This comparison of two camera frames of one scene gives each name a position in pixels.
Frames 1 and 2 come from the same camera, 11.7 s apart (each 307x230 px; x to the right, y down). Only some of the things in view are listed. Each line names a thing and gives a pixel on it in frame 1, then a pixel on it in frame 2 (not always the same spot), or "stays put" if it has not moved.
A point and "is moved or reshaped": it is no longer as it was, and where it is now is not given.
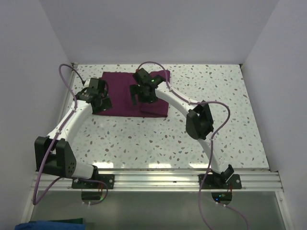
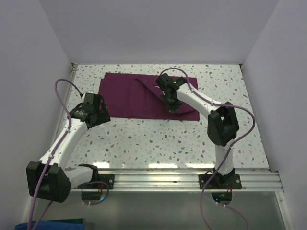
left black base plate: [109, 178] stays put
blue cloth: [50, 225] stays put
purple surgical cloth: [120, 93] is moved or reshaped
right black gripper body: [143, 97] to [172, 104]
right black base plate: [210, 181] stays put
